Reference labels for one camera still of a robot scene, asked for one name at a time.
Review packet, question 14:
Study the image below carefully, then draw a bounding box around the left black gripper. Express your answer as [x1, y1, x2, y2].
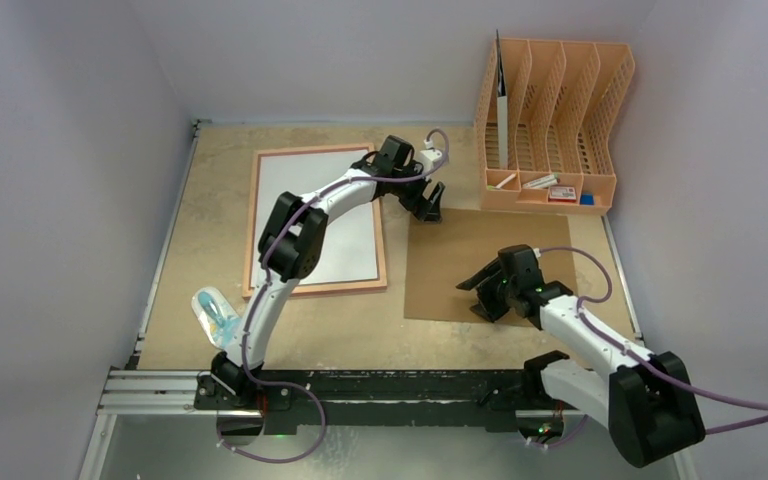
[390, 163, 443, 225]

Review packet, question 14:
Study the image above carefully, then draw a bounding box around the brown frame backing board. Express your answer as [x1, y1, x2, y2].
[404, 209, 571, 324]

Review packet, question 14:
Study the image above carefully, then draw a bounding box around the blue landscape photo print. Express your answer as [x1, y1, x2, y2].
[248, 145, 381, 288]

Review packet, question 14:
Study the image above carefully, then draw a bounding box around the pink wooden picture frame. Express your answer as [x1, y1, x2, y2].
[242, 142, 387, 298]

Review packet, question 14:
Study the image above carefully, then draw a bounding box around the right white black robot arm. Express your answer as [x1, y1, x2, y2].
[456, 244, 706, 468]

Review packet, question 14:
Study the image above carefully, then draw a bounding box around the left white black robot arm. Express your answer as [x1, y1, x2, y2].
[210, 135, 450, 409]

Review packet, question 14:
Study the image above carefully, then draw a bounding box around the white marker pen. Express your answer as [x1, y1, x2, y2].
[494, 173, 517, 190]

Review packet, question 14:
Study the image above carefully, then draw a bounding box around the red white small box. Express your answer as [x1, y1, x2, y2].
[548, 185, 578, 204]

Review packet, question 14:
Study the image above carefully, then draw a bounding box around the white red glue stick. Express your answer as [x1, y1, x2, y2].
[521, 174, 559, 190]

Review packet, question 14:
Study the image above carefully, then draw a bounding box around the white folder in organizer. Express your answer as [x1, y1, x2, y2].
[495, 31, 509, 170]

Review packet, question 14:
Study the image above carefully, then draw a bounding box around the orange plastic file organizer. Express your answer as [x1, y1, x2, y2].
[473, 38, 635, 216]

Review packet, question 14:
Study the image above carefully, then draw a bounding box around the blue tape dispenser pack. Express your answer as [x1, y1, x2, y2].
[191, 286, 242, 350]

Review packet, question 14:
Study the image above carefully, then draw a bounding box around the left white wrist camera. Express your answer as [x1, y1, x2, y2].
[415, 138, 445, 175]

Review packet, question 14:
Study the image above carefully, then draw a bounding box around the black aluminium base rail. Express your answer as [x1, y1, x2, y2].
[95, 367, 683, 439]

